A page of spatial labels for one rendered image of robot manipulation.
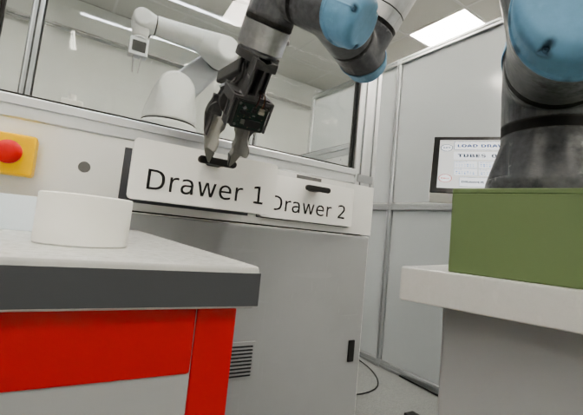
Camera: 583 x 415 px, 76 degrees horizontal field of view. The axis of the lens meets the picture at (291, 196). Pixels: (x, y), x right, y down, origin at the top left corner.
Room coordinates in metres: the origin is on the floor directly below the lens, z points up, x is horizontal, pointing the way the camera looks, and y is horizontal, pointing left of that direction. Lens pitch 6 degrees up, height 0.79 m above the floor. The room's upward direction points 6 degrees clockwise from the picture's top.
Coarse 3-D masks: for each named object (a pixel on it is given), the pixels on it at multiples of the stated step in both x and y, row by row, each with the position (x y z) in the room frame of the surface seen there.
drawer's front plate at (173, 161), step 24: (144, 144) 0.66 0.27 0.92; (168, 144) 0.68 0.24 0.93; (144, 168) 0.66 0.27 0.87; (168, 168) 0.68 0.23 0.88; (192, 168) 0.70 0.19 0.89; (216, 168) 0.73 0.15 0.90; (240, 168) 0.75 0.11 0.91; (264, 168) 0.78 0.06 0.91; (144, 192) 0.66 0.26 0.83; (168, 192) 0.69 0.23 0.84; (216, 192) 0.73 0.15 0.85; (240, 192) 0.76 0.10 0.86; (264, 192) 0.78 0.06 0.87
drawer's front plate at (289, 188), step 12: (288, 180) 0.95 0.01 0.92; (300, 180) 0.97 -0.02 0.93; (276, 192) 0.93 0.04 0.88; (288, 192) 0.95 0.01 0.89; (300, 192) 0.97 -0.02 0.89; (312, 192) 0.99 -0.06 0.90; (336, 192) 1.03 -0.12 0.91; (348, 192) 1.05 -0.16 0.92; (276, 204) 0.93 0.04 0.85; (288, 204) 0.95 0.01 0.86; (300, 204) 0.97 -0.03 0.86; (312, 204) 0.99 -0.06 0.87; (324, 204) 1.01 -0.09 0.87; (336, 204) 1.03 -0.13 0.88; (348, 204) 1.05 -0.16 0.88; (264, 216) 0.92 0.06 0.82; (276, 216) 0.94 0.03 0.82; (288, 216) 0.95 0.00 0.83; (300, 216) 0.97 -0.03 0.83; (312, 216) 0.99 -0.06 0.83; (324, 216) 1.01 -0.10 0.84; (336, 216) 1.03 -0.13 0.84; (348, 216) 1.05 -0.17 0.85
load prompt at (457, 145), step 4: (456, 144) 1.32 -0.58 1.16; (460, 144) 1.31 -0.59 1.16; (464, 144) 1.31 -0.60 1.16; (468, 144) 1.30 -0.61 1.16; (472, 144) 1.30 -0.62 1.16; (476, 144) 1.29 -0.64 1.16; (480, 144) 1.29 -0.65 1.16; (484, 144) 1.29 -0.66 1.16; (488, 144) 1.28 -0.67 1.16; (492, 144) 1.28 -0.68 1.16; (496, 144) 1.27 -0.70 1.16; (456, 148) 1.30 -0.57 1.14; (460, 148) 1.30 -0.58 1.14; (464, 148) 1.29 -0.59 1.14; (468, 148) 1.29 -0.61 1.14; (472, 148) 1.28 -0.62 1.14; (476, 148) 1.28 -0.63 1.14; (480, 148) 1.28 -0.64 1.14; (484, 148) 1.27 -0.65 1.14; (488, 148) 1.27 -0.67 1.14; (492, 148) 1.26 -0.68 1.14; (496, 148) 1.26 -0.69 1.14
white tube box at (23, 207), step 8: (0, 200) 0.40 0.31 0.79; (8, 200) 0.40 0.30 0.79; (16, 200) 0.40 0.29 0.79; (24, 200) 0.40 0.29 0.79; (32, 200) 0.41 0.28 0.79; (0, 208) 0.40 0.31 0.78; (8, 208) 0.40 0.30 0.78; (16, 208) 0.40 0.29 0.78; (24, 208) 0.41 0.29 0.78; (32, 208) 0.41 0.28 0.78; (0, 216) 0.40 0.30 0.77; (8, 216) 0.40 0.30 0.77; (16, 216) 0.40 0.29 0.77; (24, 216) 0.41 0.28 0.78; (32, 216) 0.41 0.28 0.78; (0, 224) 0.40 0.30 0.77; (8, 224) 0.40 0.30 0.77; (16, 224) 0.40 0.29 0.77; (24, 224) 0.41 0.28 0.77; (32, 224) 0.41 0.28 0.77
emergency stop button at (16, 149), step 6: (0, 144) 0.61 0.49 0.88; (6, 144) 0.61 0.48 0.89; (12, 144) 0.62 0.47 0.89; (18, 144) 0.63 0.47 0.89; (0, 150) 0.61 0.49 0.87; (6, 150) 0.61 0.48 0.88; (12, 150) 0.62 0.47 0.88; (18, 150) 0.62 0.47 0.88; (0, 156) 0.61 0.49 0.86; (6, 156) 0.62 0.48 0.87; (12, 156) 0.62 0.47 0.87; (18, 156) 0.63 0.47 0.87; (6, 162) 0.62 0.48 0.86; (12, 162) 0.63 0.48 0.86
